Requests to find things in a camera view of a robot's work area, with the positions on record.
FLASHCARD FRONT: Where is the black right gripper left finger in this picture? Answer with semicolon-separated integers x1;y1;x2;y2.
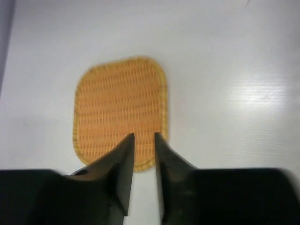
0;134;135;225

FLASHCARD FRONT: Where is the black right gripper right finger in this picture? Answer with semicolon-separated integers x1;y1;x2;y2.
154;133;300;225

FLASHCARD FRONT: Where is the orange square woven plate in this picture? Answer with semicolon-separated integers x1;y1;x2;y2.
73;56;169;172

